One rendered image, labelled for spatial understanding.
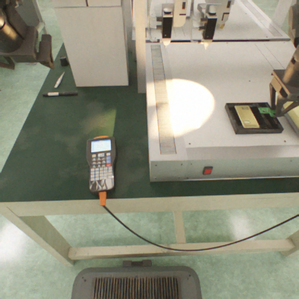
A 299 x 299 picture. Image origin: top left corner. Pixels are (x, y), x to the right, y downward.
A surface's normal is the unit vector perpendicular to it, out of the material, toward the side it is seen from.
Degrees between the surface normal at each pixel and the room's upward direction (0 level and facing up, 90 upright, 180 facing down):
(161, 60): 0
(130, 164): 0
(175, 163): 90
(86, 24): 90
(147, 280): 0
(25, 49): 30
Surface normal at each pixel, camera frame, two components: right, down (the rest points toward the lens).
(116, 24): 0.04, 0.76
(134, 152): 0.00, -0.65
